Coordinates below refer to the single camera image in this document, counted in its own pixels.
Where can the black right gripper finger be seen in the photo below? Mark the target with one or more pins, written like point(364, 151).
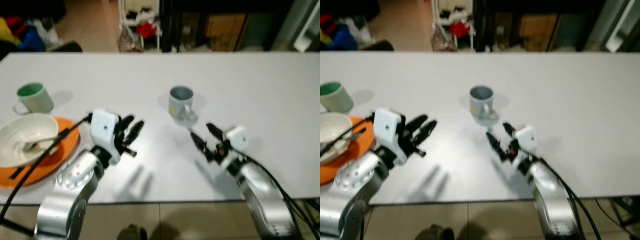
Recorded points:
point(200, 145)
point(215, 131)
point(496, 145)
point(509, 130)

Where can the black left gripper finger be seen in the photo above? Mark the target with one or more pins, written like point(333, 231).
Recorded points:
point(135, 130)
point(425, 131)
point(415, 123)
point(126, 121)

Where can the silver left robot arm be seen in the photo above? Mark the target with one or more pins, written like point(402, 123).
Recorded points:
point(350, 187)
point(70, 192)

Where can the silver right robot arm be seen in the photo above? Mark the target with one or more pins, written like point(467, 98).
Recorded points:
point(550, 200)
point(262, 200)

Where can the grey ceramic mug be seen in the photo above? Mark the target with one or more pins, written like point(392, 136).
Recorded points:
point(179, 106)
point(481, 106)

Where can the orange plate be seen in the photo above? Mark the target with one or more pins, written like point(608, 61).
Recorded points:
point(70, 140)
point(365, 141)

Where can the metal fork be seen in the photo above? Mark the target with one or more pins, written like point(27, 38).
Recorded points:
point(350, 137)
point(42, 143)

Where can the white ceramic bowl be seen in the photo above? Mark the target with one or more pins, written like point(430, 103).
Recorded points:
point(332, 131)
point(20, 135)

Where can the patterned brown bag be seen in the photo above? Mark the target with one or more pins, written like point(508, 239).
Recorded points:
point(443, 39)
point(129, 39)

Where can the green ceramic mug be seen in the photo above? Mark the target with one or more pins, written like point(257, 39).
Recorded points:
point(35, 98)
point(335, 97)

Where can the dark robot foot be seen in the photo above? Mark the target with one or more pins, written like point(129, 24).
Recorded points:
point(434, 233)
point(132, 233)

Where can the red cloth bundle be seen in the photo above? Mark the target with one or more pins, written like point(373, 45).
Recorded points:
point(459, 29)
point(146, 30)

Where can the brown cardboard box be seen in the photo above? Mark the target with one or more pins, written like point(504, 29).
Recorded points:
point(225, 31)
point(537, 31)

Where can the white shelf rack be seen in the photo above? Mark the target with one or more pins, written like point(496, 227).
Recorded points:
point(436, 17)
point(121, 20)

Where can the blue bag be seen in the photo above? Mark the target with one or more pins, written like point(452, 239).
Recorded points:
point(344, 38)
point(31, 40)

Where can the white leaning panel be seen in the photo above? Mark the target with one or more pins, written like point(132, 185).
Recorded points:
point(620, 35)
point(306, 35)

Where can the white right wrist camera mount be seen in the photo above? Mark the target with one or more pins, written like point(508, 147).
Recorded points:
point(237, 138)
point(526, 137)

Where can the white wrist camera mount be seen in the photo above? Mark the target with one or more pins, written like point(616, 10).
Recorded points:
point(104, 131)
point(237, 138)
point(387, 131)
point(526, 137)

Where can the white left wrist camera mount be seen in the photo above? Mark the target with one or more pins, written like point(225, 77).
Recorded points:
point(387, 131)
point(104, 131)

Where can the black furniture frame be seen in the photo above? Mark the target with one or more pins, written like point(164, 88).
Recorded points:
point(167, 25)
point(480, 25)

